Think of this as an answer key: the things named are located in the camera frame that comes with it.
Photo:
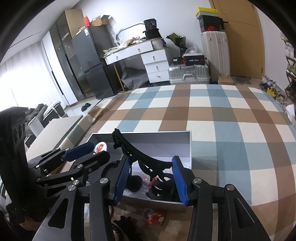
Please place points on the wooden shoe rack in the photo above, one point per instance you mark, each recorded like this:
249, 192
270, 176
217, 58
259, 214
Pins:
288, 62

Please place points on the silver cardboard box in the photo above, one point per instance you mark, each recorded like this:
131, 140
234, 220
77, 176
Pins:
157, 142

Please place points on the black slipper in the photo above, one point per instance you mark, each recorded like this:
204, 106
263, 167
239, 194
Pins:
84, 107
89, 106

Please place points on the open cardboard boxes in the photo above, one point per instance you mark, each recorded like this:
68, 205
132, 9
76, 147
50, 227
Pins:
100, 20

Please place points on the white dressing table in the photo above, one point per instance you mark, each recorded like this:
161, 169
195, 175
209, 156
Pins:
155, 67

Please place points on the small black box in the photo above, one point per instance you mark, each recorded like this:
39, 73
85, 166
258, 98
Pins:
177, 60

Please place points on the clear plastic bag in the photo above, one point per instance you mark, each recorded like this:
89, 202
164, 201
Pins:
191, 49

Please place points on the floor grille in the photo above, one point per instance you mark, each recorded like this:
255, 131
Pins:
106, 98

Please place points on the white sandals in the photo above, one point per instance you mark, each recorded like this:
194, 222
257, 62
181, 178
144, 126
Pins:
267, 83

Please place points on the white curtain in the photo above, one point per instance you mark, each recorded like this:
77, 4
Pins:
27, 85

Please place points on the white suitcase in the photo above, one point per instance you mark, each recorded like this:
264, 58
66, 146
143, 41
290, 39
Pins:
215, 53

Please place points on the oval mirror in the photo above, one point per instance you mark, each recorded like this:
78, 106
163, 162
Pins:
129, 31

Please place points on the glass door wardrobe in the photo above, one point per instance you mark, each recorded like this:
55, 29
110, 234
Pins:
67, 53

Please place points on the pile of papers and sundries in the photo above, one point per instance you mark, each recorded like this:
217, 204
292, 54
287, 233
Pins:
122, 46

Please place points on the black box with red label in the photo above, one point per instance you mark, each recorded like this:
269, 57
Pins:
193, 60

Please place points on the checkered bed sheet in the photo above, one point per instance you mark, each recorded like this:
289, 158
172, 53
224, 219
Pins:
208, 115

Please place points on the white ribbed basket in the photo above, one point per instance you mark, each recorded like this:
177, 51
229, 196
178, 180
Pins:
158, 44

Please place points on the black labelled tub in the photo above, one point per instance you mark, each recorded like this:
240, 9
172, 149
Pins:
150, 24

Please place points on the round white badge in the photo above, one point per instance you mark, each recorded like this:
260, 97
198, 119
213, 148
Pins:
101, 147

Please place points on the small cardboard box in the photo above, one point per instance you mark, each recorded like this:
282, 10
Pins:
226, 80

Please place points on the black bag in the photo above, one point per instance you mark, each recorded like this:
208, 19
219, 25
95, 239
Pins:
152, 34

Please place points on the yellow shoebox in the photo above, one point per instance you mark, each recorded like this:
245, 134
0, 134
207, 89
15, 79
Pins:
207, 12

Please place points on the red cartoon hair clip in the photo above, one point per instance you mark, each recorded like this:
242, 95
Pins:
156, 217

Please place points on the small red hair clip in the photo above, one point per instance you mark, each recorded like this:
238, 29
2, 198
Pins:
151, 182

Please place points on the wooden door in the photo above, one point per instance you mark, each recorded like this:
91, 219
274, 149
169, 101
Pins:
242, 39

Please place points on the rows of shoes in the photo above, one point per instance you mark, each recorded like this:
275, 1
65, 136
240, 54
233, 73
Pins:
291, 71

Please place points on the black wrapped flower bouquet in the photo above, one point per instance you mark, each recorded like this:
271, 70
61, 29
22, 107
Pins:
179, 40

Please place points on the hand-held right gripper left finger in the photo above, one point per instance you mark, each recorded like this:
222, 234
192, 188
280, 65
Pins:
122, 180

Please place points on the black banana hair clip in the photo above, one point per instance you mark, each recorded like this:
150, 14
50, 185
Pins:
138, 154

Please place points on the yellow shoes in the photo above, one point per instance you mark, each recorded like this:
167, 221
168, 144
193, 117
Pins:
276, 93

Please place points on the dark grey cloth cover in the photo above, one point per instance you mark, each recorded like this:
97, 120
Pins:
134, 78

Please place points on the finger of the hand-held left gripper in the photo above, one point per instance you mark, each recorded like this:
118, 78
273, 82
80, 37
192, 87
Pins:
97, 158
77, 151

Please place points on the black refrigerator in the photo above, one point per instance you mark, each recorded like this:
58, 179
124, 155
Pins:
92, 60

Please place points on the white appliance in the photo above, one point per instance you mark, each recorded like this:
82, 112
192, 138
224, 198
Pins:
35, 127

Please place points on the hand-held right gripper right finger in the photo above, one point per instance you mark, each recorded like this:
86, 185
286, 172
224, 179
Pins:
180, 180

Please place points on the silver suitcase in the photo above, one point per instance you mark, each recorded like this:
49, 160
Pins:
189, 74

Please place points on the black and red shoebox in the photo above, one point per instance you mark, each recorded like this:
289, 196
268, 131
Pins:
211, 28

